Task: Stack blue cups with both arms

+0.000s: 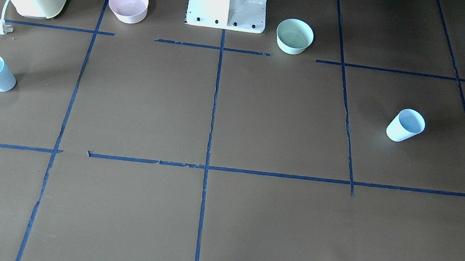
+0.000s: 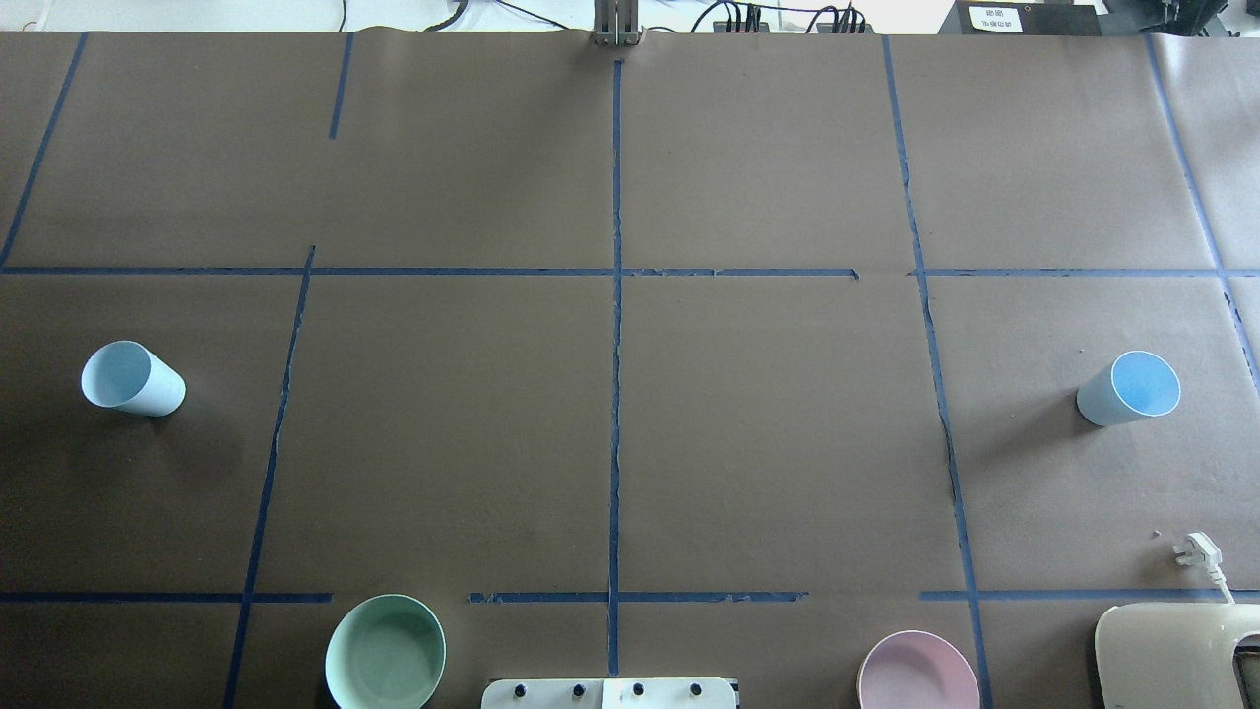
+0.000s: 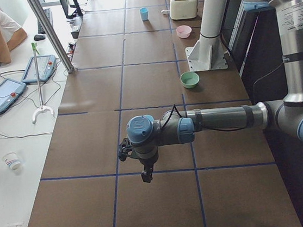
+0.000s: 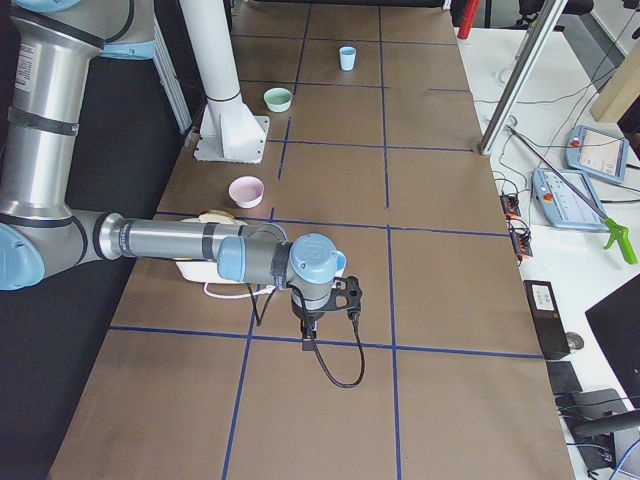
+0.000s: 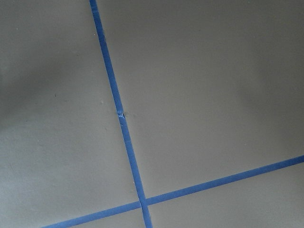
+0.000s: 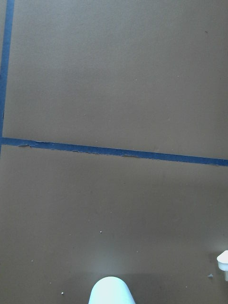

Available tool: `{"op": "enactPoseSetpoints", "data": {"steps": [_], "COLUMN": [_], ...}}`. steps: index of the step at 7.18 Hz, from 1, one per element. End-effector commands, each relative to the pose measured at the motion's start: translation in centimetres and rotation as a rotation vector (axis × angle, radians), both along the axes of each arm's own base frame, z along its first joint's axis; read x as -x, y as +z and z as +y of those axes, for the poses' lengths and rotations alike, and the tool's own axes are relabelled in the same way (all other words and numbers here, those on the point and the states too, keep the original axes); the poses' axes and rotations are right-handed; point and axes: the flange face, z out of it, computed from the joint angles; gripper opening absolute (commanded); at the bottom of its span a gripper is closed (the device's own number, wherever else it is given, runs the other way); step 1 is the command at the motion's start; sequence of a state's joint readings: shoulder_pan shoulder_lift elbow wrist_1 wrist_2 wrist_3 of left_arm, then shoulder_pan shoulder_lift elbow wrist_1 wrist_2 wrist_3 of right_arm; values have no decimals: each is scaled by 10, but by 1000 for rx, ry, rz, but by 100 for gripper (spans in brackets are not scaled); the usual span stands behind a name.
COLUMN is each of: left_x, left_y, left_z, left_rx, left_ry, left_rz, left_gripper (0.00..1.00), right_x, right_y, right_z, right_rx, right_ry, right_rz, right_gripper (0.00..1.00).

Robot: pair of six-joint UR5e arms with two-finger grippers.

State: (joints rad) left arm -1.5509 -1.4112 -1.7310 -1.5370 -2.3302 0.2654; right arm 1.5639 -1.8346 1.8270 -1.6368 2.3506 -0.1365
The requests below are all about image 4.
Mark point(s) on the reach grabber tool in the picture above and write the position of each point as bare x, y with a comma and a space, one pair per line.
618, 234

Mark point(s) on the red cylinder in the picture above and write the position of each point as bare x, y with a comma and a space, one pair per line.
468, 18

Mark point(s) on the orange black connector board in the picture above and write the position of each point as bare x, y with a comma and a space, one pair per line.
518, 229

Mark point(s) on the toast slice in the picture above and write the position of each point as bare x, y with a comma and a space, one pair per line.
216, 216

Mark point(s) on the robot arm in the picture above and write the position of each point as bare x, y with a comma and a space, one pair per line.
41, 236

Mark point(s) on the far teach pendant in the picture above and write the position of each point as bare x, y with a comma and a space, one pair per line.
599, 154

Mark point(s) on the near teach pendant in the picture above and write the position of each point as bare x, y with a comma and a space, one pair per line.
560, 206

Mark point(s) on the light blue cup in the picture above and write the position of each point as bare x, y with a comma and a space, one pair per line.
340, 263
347, 58

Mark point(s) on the cream toaster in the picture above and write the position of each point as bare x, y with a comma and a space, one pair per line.
202, 271

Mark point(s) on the teach pendant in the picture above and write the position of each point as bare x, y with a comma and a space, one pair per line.
599, 154
560, 206

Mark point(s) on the aluminium frame post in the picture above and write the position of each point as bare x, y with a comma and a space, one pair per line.
531, 48

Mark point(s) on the black monitor corner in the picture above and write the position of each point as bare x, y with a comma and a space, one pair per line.
614, 321

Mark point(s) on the pink bowl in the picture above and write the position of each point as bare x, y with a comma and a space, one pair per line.
246, 191

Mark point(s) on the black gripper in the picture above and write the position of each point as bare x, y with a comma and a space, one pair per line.
311, 317

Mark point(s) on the black box with label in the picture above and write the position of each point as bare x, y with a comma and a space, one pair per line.
546, 319

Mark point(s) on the green bowl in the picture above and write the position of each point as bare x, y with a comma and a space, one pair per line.
278, 99

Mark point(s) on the white camera mast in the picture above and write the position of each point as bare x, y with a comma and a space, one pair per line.
229, 132

